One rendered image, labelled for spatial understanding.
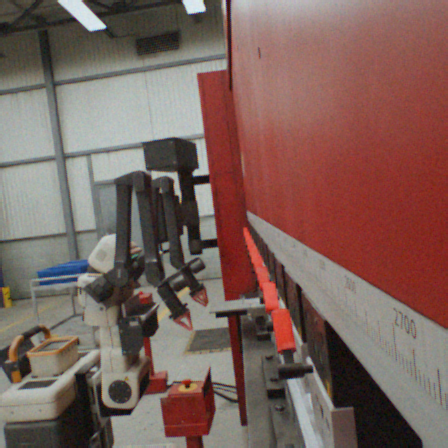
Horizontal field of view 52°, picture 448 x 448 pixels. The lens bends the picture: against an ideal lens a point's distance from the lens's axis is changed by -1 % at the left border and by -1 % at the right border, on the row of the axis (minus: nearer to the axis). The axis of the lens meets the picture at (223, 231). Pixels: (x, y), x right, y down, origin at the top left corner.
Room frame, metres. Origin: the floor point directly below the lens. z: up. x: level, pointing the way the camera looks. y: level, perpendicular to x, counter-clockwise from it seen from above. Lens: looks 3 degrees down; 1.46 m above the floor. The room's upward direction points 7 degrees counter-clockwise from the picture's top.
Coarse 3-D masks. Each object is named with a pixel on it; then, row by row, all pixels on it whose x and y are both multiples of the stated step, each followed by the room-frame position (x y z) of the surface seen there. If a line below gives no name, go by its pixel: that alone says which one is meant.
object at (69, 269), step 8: (72, 264) 5.07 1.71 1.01; (80, 264) 5.05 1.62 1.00; (88, 264) 4.88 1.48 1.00; (40, 272) 4.74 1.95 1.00; (48, 272) 4.73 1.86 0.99; (56, 272) 4.73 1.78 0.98; (64, 272) 4.71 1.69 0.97; (72, 272) 4.71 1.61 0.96; (80, 272) 4.70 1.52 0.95; (56, 280) 4.73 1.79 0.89; (64, 280) 4.72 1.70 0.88; (72, 280) 4.71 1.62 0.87
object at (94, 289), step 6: (102, 276) 1.77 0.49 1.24; (96, 282) 1.77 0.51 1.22; (102, 282) 1.76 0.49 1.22; (108, 282) 1.76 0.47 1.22; (84, 288) 1.74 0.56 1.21; (90, 288) 1.76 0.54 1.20; (96, 288) 1.76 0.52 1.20; (102, 288) 1.76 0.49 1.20; (108, 288) 1.77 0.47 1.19; (90, 294) 1.74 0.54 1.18; (96, 294) 1.75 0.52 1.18; (102, 294) 1.76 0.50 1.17; (108, 294) 1.78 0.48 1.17; (96, 300) 1.74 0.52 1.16; (102, 300) 1.76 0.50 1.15
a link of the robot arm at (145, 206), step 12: (144, 180) 1.73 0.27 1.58; (144, 192) 1.74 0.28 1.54; (144, 204) 1.75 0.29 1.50; (144, 216) 1.75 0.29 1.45; (144, 228) 1.75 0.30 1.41; (144, 240) 1.75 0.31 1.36; (156, 240) 1.76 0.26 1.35; (144, 252) 1.75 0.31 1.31; (156, 252) 1.75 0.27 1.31; (156, 264) 1.74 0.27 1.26
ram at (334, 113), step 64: (256, 0) 0.72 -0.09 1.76; (320, 0) 0.30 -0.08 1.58; (384, 0) 0.19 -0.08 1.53; (256, 64) 0.87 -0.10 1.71; (320, 64) 0.32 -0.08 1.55; (384, 64) 0.20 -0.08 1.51; (256, 128) 1.08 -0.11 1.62; (320, 128) 0.35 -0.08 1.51; (384, 128) 0.21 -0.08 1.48; (256, 192) 1.44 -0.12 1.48; (320, 192) 0.38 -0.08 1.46; (384, 192) 0.22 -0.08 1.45; (384, 256) 0.23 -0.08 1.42; (384, 384) 0.25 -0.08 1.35
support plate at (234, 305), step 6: (234, 300) 2.15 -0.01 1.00; (240, 300) 2.14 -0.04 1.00; (210, 306) 2.09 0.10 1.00; (216, 306) 2.08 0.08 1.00; (222, 306) 2.06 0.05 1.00; (228, 306) 2.05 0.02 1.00; (234, 306) 2.03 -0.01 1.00; (240, 306) 2.02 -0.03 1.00; (246, 306) 2.00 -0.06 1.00; (252, 306) 1.99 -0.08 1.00; (258, 306) 1.98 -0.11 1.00; (264, 306) 1.98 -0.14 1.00; (210, 312) 1.99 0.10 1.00; (216, 312) 1.99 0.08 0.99; (222, 312) 1.99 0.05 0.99
